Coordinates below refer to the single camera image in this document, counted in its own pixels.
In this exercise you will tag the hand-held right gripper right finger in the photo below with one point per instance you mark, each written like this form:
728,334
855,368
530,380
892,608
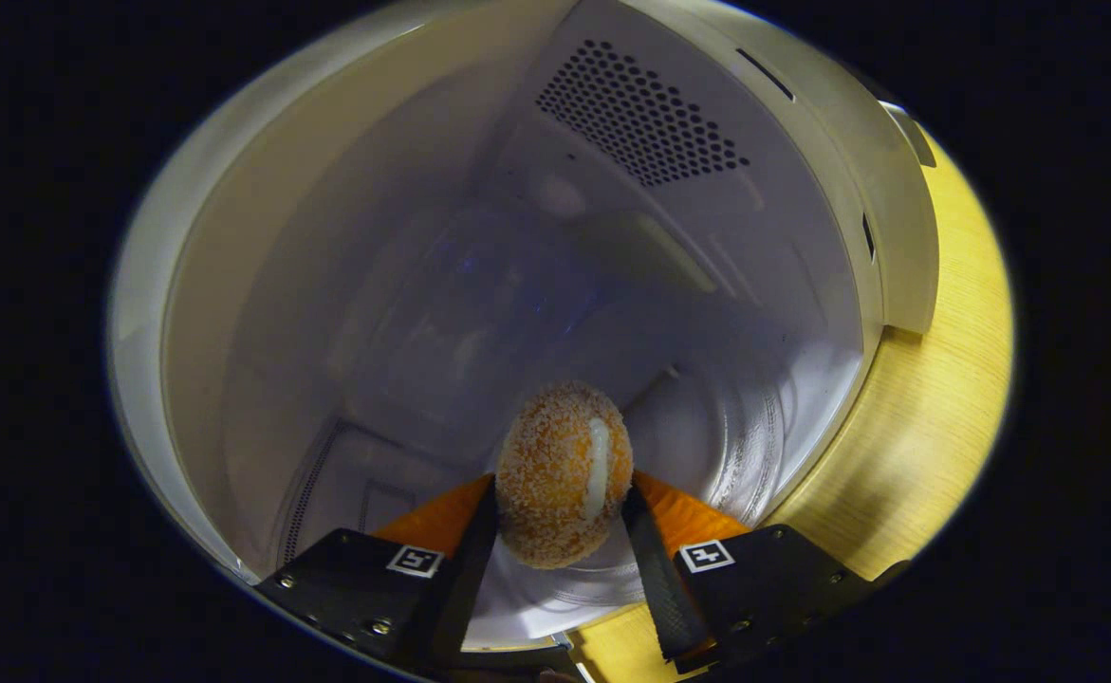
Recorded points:
655,579

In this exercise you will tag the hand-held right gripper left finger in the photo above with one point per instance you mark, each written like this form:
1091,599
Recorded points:
465,588

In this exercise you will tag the sugar-coated bread roll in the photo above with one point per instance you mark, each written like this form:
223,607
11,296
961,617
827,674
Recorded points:
555,474

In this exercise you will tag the white microwave oven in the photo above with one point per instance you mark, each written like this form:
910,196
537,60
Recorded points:
327,285

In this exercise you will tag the glass turntable plate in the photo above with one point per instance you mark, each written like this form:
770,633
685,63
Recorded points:
707,474

